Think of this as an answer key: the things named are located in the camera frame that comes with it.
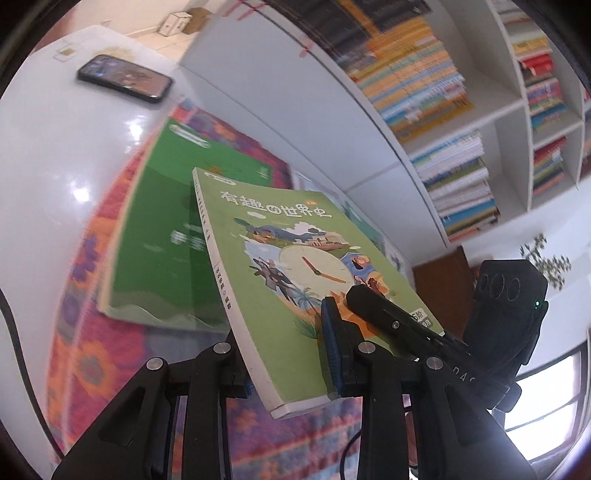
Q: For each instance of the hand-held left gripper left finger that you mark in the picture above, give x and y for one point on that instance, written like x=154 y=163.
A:
x=217 y=369

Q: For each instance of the white cardboard box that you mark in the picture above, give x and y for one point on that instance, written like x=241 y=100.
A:
x=174 y=24

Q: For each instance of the white bookshelf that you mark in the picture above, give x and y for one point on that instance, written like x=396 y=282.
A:
x=277 y=92

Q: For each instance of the black smartphone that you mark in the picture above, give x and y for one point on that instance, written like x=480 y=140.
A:
x=124 y=77

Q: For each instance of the dark green thick book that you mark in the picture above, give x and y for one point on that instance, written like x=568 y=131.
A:
x=157 y=230

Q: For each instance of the stack of dark books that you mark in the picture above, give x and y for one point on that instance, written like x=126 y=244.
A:
x=341 y=23

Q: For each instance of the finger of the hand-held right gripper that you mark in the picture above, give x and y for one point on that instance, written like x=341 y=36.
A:
x=388 y=318

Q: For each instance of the window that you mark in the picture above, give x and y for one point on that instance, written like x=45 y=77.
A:
x=554 y=406

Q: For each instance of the stack of yellow orange books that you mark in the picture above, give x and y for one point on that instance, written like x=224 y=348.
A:
x=411 y=78

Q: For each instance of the stack of pale blue books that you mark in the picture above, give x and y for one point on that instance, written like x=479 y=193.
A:
x=457 y=189

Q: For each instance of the brown wooden cabinet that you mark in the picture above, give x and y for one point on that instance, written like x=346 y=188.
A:
x=438 y=286

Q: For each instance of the floral woven cloth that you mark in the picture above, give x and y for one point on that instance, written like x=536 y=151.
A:
x=92 y=350

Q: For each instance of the green potted plant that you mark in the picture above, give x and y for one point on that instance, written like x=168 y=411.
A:
x=540 y=258

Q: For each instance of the brown cardboard box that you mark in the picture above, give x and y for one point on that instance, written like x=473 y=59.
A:
x=199 y=18

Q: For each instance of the light green clock cover book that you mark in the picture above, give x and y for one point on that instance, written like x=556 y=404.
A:
x=277 y=258

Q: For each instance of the small yellow card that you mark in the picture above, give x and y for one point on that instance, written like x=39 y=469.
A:
x=65 y=51

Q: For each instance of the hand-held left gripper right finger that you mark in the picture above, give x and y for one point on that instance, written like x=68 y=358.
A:
x=330 y=346

